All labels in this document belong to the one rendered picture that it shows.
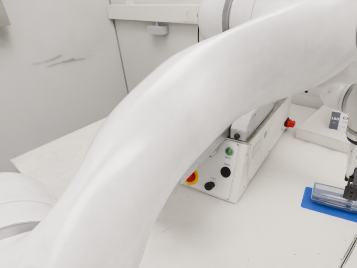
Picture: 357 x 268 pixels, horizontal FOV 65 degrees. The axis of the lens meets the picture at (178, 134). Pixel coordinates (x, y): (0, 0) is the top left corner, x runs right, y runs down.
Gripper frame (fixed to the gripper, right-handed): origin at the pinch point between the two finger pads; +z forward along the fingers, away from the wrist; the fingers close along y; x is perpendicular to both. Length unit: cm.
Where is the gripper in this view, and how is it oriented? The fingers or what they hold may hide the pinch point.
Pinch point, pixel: (350, 185)
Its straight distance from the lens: 91.3
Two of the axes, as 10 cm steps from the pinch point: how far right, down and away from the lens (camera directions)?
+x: -8.7, -1.7, 4.6
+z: 0.9, 8.6, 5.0
